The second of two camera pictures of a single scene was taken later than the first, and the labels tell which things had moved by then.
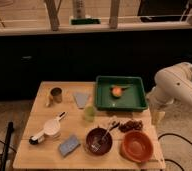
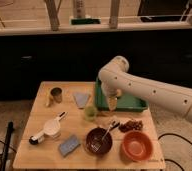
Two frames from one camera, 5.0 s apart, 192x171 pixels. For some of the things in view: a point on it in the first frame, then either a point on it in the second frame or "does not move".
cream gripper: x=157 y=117 to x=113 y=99
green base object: x=85 y=21 does not move
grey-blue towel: x=80 y=98 does not move
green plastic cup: x=89 y=112 does not move
